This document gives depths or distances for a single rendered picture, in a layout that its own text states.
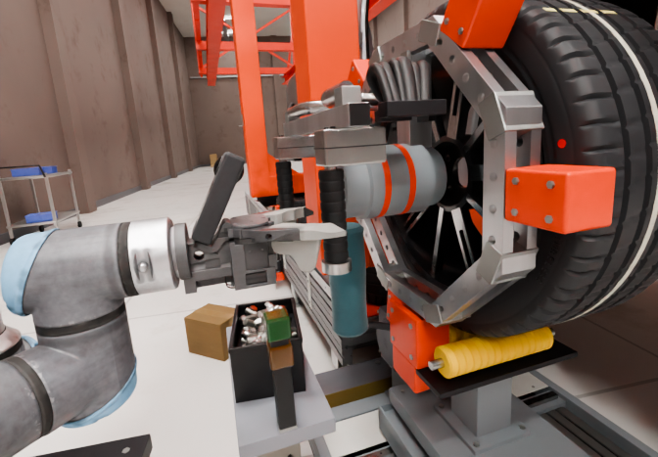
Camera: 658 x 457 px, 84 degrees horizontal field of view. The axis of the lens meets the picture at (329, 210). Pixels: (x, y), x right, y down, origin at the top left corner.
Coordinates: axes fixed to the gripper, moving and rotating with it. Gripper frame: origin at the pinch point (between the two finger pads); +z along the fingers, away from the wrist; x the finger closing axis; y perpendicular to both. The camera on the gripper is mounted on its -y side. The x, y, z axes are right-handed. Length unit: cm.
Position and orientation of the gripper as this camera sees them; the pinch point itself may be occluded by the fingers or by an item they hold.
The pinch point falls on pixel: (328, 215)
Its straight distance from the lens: 51.2
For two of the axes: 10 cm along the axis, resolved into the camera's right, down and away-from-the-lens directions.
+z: 9.5, -1.2, 2.9
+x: 3.1, 1.6, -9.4
